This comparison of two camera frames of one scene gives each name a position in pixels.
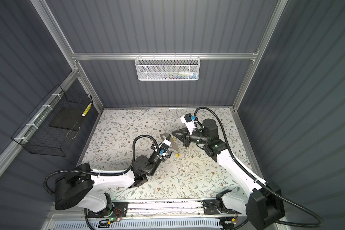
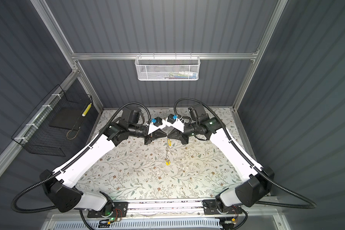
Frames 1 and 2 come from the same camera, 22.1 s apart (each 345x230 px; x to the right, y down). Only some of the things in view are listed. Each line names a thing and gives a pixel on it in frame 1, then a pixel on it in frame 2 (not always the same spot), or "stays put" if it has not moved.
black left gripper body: x=166 y=156 to x=147 y=140
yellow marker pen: x=86 y=109 stays put
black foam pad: x=68 y=118 stays put
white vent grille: x=200 y=224 stays put
